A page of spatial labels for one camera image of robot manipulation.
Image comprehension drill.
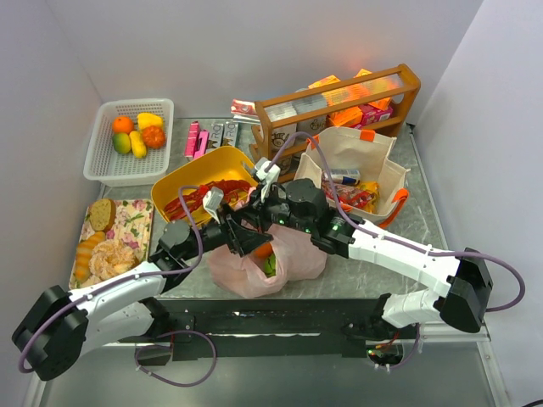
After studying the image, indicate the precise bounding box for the orange toy tangerine bottom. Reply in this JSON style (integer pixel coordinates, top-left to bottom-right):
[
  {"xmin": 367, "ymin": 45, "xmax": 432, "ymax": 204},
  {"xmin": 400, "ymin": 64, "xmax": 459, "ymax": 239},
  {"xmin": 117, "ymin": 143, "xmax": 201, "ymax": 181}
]
[{"xmin": 253, "ymin": 243, "xmax": 273, "ymax": 259}]

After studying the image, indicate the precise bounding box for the orange toy tangerine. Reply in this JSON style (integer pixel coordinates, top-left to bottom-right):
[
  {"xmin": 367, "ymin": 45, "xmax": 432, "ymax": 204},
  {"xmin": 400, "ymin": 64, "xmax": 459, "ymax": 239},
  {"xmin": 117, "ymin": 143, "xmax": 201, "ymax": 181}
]
[
  {"xmin": 253, "ymin": 243, "xmax": 273, "ymax": 259},
  {"xmin": 112, "ymin": 115, "xmax": 135, "ymax": 134}
]

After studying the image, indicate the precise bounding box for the green toy watermelon ball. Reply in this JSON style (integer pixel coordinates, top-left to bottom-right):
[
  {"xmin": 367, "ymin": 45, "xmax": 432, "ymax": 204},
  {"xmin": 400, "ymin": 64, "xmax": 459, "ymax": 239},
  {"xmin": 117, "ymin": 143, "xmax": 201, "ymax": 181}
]
[{"xmin": 263, "ymin": 254, "xmax": 277, "ymax": 278}]

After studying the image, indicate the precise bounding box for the silver blue drink can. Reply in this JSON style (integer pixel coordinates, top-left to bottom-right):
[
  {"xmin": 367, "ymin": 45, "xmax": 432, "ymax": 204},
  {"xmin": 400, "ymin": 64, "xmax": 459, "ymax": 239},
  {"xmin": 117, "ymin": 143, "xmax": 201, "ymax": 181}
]
[{"xmin": 329, "ymin": 169, "xmax": 361, "ymax": 186}]

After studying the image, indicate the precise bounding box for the pink plastic grocery bag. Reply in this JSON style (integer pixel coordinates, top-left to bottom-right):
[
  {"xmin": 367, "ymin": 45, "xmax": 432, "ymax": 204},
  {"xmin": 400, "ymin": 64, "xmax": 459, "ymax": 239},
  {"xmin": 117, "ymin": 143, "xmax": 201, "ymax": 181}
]
[{"xmin": 207, "ymin": 225, "xmax": 327, "ymax": 298}]

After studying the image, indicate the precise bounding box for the red snack bag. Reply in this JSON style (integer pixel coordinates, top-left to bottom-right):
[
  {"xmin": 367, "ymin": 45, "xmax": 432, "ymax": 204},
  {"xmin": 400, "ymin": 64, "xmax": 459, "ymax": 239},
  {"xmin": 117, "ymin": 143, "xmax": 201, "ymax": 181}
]
[{"xmin": 322, "ymin": 182, "xmax": 362, "ymax": 209}]

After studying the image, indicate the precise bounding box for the orange yellow snack bag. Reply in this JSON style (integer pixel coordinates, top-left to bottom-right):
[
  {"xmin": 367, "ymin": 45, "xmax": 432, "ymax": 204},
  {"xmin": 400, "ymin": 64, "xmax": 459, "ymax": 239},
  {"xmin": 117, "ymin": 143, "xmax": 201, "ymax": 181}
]
[{"xmin": 358, "ymin": 181, "xmax": 380, "ymax": 214}]

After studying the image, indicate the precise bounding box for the floral canvas tote bag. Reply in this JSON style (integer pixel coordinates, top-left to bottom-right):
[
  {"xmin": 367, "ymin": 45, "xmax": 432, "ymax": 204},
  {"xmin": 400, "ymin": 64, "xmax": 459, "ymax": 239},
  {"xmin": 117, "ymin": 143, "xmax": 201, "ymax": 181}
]
[{"xmin": 294, "ymin": 127, "xmax": 409, "ymax": 228}]

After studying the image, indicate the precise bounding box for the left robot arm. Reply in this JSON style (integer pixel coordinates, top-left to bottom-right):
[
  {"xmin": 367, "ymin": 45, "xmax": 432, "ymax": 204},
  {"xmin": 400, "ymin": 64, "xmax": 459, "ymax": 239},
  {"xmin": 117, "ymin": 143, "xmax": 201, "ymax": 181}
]
[{"xmin": 12, "ymin": 204, "xmax": 272, "ymax": 381}]

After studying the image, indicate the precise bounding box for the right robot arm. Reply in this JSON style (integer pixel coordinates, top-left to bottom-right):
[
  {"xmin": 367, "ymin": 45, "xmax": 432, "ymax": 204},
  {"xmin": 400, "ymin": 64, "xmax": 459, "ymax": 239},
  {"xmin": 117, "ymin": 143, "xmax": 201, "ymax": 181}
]
[{"xmin": 241, "ymin": 179, "xmax": 493, "ymax": 333}]

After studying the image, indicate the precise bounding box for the red toy lobster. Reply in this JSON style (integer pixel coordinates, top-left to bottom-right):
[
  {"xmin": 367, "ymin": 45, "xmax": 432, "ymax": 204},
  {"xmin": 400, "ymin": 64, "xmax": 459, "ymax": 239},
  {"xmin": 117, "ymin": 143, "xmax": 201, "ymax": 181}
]
[{"xmin": 164, "ymin": 180, "xmax": 251, "ymax": 220}]

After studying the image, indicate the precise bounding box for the yellow plastic tub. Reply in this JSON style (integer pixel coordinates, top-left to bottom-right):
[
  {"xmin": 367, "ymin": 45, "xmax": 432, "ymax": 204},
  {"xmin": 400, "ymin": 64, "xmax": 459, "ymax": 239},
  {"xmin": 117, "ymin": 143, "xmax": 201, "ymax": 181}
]
[{"xmin": 151, "ymin": 147, "xmax": 257, "ymax": 226}]

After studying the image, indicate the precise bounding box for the white cup on shelf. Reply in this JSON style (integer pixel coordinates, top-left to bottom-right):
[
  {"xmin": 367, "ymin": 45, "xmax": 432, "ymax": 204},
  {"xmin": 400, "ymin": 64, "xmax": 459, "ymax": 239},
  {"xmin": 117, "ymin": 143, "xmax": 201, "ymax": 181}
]
[{"xmin": 271, "ymin": 124, "xmax": 297, "ymax": 152}]

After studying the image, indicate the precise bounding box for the silver chocolate bar box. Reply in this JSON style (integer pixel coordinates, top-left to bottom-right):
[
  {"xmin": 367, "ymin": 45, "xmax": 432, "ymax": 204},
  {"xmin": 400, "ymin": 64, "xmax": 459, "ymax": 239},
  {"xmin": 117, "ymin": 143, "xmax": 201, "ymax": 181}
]
[{"xmin": 206, "ymin": 120, "xmax": 239, "ymax": 150}]

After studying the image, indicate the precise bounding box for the wooden shelf rack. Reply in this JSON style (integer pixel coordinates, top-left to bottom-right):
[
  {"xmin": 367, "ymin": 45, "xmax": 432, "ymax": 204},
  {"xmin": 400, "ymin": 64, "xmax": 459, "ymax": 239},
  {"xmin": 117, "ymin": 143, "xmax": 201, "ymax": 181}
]
[{"xmin": 249, "ymin": 64, "xmax": 421, "ymax": 161}]

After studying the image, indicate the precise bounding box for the pink candy box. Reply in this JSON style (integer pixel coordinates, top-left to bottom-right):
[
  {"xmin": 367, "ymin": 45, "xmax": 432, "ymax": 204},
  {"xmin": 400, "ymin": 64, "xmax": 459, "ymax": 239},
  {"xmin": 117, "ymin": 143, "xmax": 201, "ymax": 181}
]
[{"xmin": 184, "ymin": 120, "xmax": 209, "ymax": 159}]

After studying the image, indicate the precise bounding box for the red silver foil packet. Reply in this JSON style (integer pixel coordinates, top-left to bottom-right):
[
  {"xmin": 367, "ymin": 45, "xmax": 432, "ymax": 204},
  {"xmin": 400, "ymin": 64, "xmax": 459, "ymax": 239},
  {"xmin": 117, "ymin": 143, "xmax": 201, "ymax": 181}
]
[{"xmin": 230, "ymin": 99, "xmax": 260, "ymax": 125}]

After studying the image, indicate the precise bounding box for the orange box on shelf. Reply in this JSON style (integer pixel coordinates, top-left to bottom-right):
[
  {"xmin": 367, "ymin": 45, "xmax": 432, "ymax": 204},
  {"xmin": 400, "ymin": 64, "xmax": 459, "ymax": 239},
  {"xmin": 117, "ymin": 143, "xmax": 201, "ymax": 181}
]
[{"xmin": 328, "ymin": 107, "xmax": 363, "ymax": 127}]

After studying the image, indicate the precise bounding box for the pink box on shelf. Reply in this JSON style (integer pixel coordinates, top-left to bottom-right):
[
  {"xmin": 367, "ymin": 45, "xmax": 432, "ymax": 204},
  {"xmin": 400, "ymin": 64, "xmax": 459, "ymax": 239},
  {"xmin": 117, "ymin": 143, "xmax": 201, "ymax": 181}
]
[{"xmin": 360, "ymin": 104, "xmax": 393, "ymax": 126}]

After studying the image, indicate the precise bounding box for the small orange toy pumpkin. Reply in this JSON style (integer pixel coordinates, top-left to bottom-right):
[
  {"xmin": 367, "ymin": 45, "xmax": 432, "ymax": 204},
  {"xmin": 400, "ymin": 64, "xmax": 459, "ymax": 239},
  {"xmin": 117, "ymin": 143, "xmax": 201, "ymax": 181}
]
[{"xmin": 142, "ymin": 125, "xmax": 166, "ymax": 149}]

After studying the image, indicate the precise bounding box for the toy sugar donut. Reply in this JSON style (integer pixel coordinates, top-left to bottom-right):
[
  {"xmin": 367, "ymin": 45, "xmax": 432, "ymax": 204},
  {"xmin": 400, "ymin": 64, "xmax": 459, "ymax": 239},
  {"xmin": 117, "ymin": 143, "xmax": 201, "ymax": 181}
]
[{"xmin": 89, "ymin": 240, "xmax": 139, "ymax": 281}]

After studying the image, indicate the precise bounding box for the yellow toy banana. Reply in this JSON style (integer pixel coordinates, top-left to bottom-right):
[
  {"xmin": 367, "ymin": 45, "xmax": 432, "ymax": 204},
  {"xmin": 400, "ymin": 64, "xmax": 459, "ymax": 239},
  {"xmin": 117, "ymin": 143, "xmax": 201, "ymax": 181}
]
[{"xmin": 129, "ymin": 131, "xmax": 147, "ymax": 159}]

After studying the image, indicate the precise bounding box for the toy bread slice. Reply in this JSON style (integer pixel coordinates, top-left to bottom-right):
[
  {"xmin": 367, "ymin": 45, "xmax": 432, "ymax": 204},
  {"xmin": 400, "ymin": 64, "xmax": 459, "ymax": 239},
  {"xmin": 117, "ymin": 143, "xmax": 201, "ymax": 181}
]
[{"xmin": 89, "ymin": 198, "xmax": 116, "ymax": 232}]

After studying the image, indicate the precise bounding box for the yellow toy pepper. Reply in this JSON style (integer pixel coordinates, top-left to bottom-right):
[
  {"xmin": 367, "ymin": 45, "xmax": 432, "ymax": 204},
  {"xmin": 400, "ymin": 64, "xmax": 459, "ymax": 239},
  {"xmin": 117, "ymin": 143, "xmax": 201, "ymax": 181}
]
[{"xmin": 137, "ymin": 112, "xmax": 164, "ymax": 131}]

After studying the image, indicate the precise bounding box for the white plastic fruit basket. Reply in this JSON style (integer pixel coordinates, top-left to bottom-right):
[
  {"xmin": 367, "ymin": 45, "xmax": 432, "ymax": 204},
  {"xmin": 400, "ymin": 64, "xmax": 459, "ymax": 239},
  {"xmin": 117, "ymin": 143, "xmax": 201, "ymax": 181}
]
[{"xmin": 83, "ymin": 98, "xmax": 174, "ymax": 187}]

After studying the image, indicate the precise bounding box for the toy mango green yellow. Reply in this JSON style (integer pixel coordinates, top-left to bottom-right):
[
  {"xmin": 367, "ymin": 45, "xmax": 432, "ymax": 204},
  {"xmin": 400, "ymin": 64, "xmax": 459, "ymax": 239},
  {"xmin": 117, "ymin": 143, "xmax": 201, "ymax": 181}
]
[{"xmin": 112, "ymin": 132, "xmax": 132, "ymax": 154}]

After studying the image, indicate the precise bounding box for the toy croissant bread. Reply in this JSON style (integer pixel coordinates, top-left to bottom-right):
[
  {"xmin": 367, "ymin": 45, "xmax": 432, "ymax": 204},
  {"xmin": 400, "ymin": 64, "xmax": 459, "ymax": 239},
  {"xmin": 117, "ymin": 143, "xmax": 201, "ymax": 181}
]
[{"xmin": 74, "ymin": 231, "xmax": 106, "ymax": 283}]

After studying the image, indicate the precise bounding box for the orange toy tangerine top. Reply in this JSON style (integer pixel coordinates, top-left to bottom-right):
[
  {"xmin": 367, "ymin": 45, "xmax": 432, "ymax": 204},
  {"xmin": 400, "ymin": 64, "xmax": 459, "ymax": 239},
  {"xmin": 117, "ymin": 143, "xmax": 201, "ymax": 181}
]
[{"xmin": 112, "ymin": 115, "xmax": 135, "ymax": 134}]

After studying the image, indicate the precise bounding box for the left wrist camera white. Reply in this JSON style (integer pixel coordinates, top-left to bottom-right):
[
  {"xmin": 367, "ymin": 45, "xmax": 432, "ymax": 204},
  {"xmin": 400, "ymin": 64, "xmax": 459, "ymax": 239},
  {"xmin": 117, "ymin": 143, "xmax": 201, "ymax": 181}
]
[{"xmin": 202, "ymin": 187, "xmax": 224, "ymax": 223}]

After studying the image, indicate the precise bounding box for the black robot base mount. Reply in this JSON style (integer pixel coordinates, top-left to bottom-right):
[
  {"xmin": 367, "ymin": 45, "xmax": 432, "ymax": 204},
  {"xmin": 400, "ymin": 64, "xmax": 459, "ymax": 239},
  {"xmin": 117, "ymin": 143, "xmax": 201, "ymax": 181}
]
[{"xmin": 126, "ymin": 298, "xmax": 419, "ymax": 361}]

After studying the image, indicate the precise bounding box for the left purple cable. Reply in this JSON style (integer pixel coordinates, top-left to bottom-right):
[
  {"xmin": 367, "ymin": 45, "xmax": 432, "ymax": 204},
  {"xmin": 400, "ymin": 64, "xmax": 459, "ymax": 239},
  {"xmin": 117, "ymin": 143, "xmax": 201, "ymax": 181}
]
[{"xmin": 17, "ymin": 184, "xmax": 218, "ymax": 387}]

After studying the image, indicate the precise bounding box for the purple cable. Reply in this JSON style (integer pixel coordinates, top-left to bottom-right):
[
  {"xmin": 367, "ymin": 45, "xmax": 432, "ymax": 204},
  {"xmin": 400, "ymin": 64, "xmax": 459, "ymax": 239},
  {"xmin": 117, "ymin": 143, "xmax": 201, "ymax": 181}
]
[
  {"xmin": 265, "ymin": 131, "xmax": 527, "ymax": 370},
  {"xmin": 17, "ymin": 184, "xmax": 218, "ymax": 387}
]

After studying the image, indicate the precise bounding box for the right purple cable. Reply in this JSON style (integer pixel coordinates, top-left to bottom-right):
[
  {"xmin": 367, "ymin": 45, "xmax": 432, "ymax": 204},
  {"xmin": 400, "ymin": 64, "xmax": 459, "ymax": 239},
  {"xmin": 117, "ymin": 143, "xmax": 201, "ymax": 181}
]
[{"xmin": 265, "ymin": 131, "xmax": 527, "ymax": 370}]

